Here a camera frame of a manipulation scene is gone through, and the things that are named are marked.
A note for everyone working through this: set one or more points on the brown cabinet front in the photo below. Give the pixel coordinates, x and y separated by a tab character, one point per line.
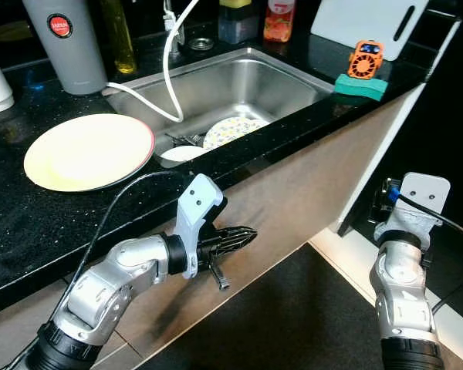
293	200

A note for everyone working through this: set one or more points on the white cabinet edge panel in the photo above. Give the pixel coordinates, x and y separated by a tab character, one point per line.
401	127

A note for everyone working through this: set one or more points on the small white bowl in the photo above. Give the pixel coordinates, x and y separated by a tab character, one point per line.
184	153

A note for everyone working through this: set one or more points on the floral patterned plate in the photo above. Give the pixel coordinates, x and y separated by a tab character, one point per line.
231	132

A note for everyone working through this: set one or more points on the dark metal cutlery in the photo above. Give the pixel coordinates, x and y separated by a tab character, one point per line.
184	139

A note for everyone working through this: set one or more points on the green sponge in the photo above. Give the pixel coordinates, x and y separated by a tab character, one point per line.
360	89

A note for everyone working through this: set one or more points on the small orange fan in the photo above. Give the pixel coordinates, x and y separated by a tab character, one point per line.
365	60

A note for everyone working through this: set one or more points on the stainless steel sink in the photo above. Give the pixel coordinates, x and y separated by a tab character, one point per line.
247	85

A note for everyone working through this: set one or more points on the yellow round plate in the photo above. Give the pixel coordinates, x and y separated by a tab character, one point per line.
85	150

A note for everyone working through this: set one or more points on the white cutting board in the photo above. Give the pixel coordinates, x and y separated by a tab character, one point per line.
355	19

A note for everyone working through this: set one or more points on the round metal sink plug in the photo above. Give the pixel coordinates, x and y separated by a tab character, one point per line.
201	43

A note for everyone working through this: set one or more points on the dark sponge holder container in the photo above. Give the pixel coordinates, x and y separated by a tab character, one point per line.
238	25

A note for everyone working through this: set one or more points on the red dish soap bottle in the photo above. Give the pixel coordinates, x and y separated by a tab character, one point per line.
279	21

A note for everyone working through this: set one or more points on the metal faucet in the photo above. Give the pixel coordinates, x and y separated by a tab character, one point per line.
171	27

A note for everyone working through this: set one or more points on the yellow oil bottle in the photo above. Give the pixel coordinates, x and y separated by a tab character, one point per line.
119	38

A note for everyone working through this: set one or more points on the yellow sponge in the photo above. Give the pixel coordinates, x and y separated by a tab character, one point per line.
235	3

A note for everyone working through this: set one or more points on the grey thermos red label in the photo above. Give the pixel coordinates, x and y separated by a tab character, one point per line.
69	54

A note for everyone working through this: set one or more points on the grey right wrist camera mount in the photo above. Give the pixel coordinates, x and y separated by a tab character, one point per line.
424	193

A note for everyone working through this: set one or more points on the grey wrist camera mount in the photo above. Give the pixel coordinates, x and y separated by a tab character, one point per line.
424	193
197	200

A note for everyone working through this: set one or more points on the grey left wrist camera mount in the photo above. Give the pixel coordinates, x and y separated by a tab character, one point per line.
197	200

